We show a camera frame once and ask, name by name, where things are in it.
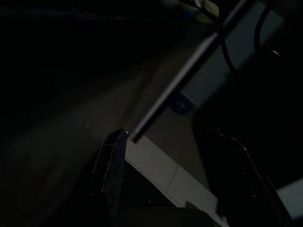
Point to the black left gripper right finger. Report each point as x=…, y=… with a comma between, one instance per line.
x=248, y=184

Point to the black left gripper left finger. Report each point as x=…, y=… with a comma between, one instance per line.
x=109, y=177

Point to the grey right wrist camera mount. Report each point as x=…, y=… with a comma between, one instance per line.
x=213, y=75

